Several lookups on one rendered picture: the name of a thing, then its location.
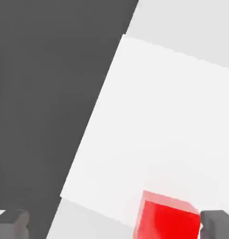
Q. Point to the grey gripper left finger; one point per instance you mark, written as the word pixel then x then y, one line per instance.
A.
pixel 11 226

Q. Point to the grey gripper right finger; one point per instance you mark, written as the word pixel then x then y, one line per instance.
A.
pixel 217 226

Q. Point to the small red cube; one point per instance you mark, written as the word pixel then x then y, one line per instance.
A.
pixel 168 220

